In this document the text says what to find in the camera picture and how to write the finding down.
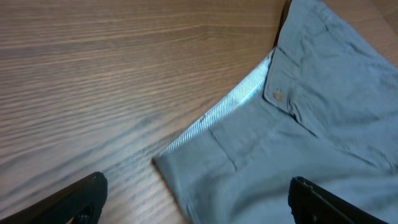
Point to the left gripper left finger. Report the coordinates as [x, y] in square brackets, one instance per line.
[80, 202]

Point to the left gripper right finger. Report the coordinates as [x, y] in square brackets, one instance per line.
[311, 204]

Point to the grey cotton shorts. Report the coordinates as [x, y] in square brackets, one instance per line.
[327, 111]

